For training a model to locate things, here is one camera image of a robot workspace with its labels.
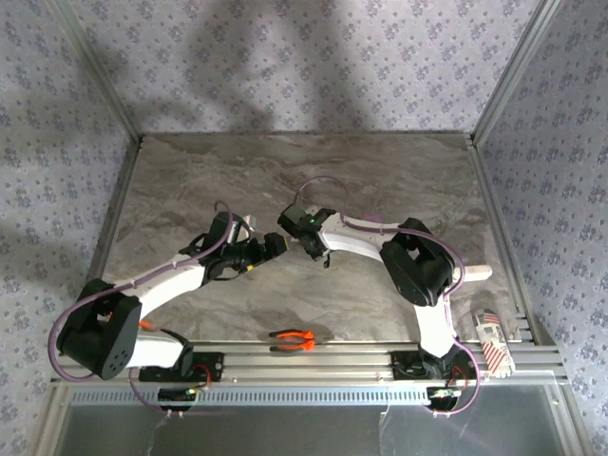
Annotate aluminium frame leg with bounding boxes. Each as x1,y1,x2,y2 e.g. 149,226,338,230
29,384,73,456
552,382,596,456

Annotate wide aluminium mounting rail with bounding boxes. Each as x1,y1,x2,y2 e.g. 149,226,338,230
49,339,571,388

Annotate aluminium side rail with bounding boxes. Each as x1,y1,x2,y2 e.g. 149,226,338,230
467,135,555,348
61,135,146,352

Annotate orange handled pliers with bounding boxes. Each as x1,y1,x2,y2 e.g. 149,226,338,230
268,329,334,354

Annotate grey slotted cable duct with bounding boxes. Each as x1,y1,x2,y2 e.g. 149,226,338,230
69,389,482,406

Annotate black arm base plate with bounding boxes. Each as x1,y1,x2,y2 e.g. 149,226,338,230
390,350,428,382
137,351,226,383

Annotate grey metal panel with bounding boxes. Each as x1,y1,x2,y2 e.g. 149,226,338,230
60,403,567,456

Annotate small green circuit board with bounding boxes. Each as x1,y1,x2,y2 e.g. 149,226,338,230
157,386,199,412
426,385,465,410

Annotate aluminium frame post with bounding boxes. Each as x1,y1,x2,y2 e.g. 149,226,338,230
469,0,564,144
47,0,146,148

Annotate small white block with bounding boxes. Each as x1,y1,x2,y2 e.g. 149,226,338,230
462,263,494,283

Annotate red striped white box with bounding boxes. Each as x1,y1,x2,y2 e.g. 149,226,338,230
471,308,517,380

